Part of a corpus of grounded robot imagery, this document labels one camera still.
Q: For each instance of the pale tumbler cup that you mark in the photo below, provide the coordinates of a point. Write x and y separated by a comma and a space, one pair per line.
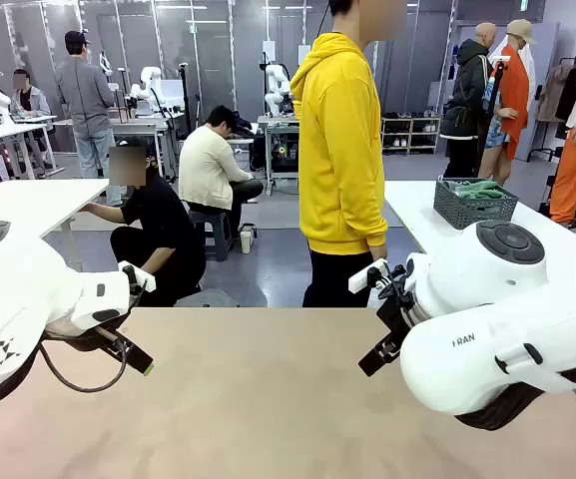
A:
245, 242

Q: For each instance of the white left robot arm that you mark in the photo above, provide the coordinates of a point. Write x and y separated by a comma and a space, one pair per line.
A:
18, 289

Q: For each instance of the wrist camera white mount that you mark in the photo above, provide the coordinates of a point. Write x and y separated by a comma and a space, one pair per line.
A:
365, 279
145, 279

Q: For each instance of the seated person grey jacket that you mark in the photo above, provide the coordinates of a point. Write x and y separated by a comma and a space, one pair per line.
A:
33, 102

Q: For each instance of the clothes rack with coats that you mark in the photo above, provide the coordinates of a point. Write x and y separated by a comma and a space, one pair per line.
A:
554, 95

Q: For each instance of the green terry towel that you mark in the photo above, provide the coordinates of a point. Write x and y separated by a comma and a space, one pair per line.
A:
482, 189

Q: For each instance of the mannequin orange dress tan cap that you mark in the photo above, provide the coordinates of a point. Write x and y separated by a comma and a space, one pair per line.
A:
512, 85

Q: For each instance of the crouching person black clothes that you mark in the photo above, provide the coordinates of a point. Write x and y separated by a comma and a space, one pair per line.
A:
163, 224

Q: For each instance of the seated person cream sweater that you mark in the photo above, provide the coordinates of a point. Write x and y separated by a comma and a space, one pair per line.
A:
202, 164

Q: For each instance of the dark grey plastic basket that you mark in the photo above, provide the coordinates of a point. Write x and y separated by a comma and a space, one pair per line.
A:
472, 212

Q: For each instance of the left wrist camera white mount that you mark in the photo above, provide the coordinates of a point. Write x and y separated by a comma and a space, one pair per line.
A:
145, 279

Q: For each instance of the shoe rack with shoes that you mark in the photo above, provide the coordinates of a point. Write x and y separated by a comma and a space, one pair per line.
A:
402, 142

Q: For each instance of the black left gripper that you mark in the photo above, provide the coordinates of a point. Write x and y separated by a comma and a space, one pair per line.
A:
88, 339

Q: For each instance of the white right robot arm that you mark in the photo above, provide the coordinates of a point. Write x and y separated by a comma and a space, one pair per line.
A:
467, 299

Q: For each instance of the person in yellow hoodie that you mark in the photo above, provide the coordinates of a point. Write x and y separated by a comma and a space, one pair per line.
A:
337, 149

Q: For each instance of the mannequin in black jacket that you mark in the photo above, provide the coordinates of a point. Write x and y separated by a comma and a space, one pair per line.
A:
469, 85

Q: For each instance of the grey stool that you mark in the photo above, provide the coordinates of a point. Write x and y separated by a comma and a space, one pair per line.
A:
217, 239

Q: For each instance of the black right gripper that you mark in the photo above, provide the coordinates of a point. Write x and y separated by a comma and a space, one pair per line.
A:
396, 317

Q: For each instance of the yellow-sleeved right forearm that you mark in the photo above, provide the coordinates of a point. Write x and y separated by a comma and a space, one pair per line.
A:
367, 214

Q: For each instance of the person's right hand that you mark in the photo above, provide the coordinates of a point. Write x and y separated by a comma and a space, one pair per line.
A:
377, 252

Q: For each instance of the man grey jacket black cap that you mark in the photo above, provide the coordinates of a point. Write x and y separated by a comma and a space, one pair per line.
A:
85, 95

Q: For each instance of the metal workbench with computer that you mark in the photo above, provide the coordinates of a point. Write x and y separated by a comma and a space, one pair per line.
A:
280, 149

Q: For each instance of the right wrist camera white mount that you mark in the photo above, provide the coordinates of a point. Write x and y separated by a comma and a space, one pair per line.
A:
365, 279

